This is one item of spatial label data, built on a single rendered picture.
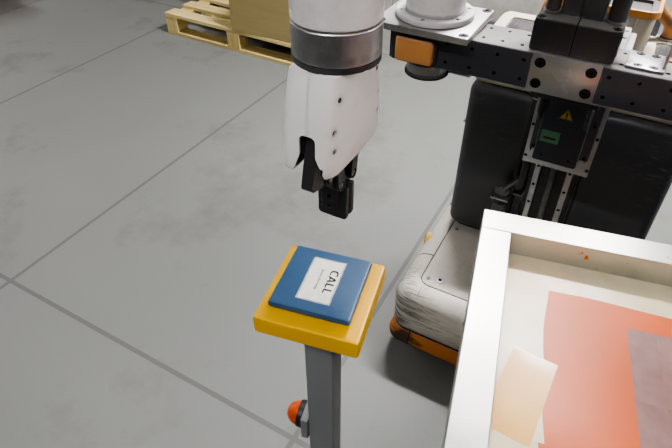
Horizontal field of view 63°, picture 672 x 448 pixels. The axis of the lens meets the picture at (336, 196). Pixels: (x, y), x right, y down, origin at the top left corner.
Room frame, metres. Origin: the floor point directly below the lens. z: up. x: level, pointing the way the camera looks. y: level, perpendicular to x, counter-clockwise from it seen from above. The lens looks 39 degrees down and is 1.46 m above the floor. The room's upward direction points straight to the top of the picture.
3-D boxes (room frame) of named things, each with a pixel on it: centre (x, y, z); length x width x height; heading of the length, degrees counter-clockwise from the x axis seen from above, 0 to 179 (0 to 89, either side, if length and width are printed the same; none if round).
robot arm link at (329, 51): (0.44, 0.00, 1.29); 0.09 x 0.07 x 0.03; 151
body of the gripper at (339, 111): (0.43, 0.00, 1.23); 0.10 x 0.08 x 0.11; 151
